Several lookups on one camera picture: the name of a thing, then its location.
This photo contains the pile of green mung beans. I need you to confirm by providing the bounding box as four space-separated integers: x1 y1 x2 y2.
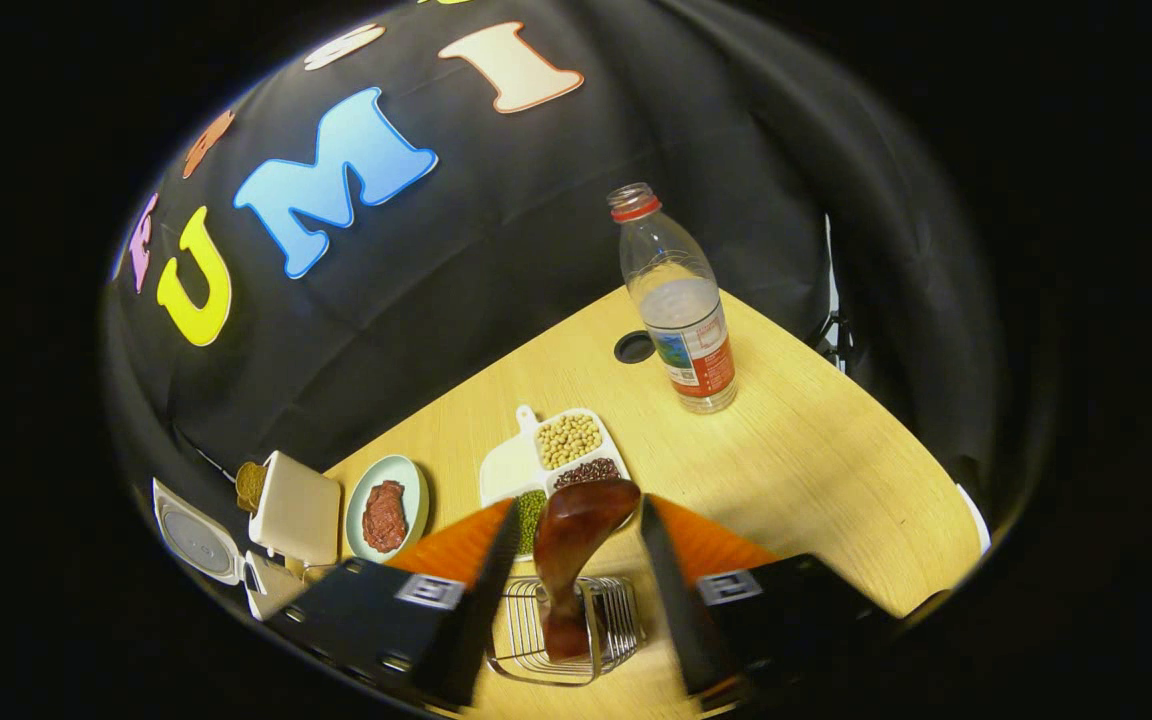
516 488 549 556

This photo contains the black backdrop cloth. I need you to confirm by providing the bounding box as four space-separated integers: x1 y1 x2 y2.
101 0 1037 561

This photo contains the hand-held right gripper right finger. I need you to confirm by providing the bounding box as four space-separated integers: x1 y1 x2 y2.
639 493 902 713

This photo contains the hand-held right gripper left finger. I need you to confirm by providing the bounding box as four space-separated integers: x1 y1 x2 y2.
266 497 522 711

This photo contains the metal wire chopstick holder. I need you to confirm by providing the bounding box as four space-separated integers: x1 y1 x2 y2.
484 575 645 688

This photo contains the pile of yellow soybeans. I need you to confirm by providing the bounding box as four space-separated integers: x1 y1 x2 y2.
536 413 604 471

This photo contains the white rice cooker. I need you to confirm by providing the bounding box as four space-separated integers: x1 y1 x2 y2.
151 478 309 623

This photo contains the red meat slice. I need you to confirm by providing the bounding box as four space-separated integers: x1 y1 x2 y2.
366 480 409 529
362 505 407 554

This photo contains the light green plate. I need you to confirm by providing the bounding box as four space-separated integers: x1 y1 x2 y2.
344 454 430 564

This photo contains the clear plastic water bottle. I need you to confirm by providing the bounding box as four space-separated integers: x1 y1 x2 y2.
608 182 739 415

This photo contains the brown bread slice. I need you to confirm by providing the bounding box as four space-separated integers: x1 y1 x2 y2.
235 461 268 514

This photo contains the white divided dish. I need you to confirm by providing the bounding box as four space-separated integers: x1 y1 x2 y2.
479 404 632 561

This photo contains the pile of red beans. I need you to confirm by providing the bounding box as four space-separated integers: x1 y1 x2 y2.
553 457 624 491

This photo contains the white toaster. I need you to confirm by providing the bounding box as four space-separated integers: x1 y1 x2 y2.
248 450 343 567

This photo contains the brown wooden spoon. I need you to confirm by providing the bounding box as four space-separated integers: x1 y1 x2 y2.
533 478 643 663

